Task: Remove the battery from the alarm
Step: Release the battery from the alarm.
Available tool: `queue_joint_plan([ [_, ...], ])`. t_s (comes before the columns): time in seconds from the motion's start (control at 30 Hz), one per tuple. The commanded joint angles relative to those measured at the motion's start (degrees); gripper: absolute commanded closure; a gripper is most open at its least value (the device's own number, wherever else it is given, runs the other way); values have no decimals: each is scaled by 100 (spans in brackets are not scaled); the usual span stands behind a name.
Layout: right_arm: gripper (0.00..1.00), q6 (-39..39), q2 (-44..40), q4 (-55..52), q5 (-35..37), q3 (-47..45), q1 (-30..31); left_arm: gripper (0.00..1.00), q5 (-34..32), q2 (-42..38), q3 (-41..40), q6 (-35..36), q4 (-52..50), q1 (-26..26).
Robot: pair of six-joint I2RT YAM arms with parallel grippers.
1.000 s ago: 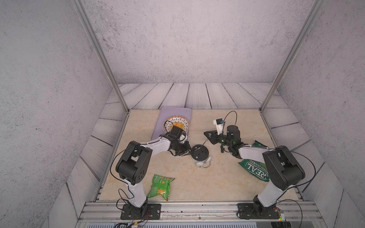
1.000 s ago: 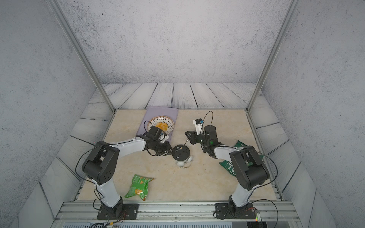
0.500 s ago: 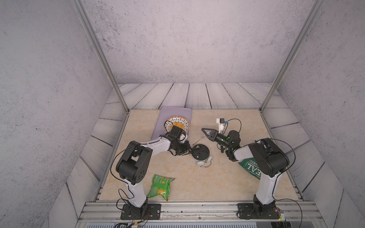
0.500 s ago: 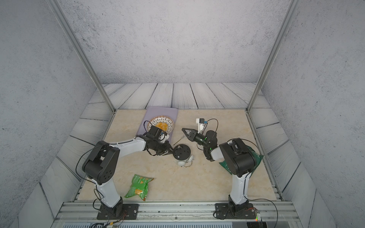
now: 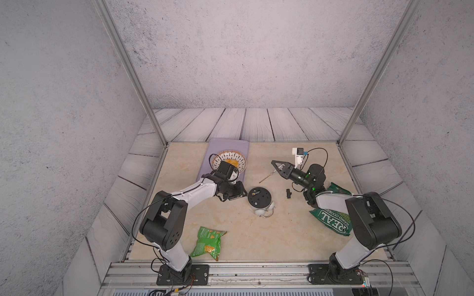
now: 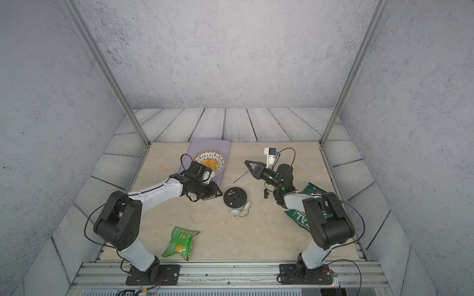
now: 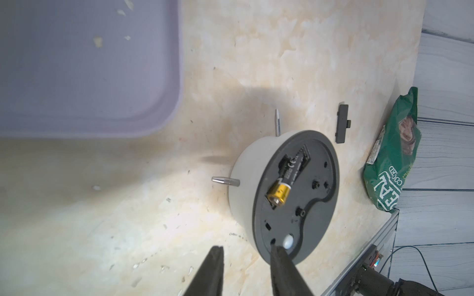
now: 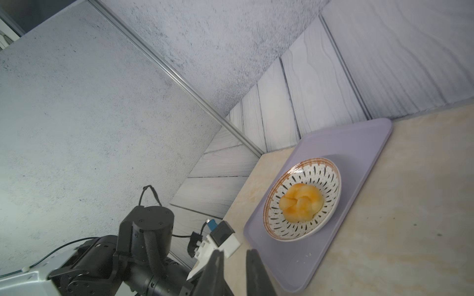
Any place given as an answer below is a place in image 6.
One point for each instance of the clear handled screwdriver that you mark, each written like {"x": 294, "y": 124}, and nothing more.
{"x": 240, "y": 177}

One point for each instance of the yellow chips in bowl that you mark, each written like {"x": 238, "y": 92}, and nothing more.
{"x": 211, "y": 163}

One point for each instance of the aluminium front rail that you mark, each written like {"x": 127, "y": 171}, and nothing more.
{"x": 231, "y": 278}

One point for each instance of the dark green chips bag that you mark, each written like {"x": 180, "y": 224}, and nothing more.
{"x": 294, "y": 206}

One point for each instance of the light green snack bag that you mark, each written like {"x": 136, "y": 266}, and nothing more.
{"x": 181, "y": 242}

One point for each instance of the patterned bowl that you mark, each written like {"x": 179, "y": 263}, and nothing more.
{"x": 212, "y": 154}

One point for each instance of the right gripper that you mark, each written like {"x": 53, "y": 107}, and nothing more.
{"x": 260, "y": 171}

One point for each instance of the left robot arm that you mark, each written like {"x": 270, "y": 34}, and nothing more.
{"x": 120, "y": 218}

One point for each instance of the left metal frame post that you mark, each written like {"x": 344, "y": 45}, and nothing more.
{"x": 91, "y": 45}

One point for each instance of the lavender tray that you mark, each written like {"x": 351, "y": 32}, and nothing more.
{"x": 202, "y": 144}

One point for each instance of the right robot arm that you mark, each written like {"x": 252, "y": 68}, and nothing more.
{"x": 329, "y": 224}

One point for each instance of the white alarm clock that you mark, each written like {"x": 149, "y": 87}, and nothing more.
{"x": 236, "y": 199}

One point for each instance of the right metal frame post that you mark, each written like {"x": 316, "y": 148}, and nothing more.
{"x": 355, "y": 68}

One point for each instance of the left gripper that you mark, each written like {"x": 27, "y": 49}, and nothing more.
{"x": 213, "y": 190}

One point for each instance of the metal frame post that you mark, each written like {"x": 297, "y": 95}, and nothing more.
{"x": 355, "y": 68}
{"x": 91, "y": 45}

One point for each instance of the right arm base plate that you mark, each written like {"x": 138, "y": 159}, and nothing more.
{"x": 296, "y": 274}

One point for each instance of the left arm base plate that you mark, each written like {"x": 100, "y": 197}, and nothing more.
{"x": 156, "y": 275}

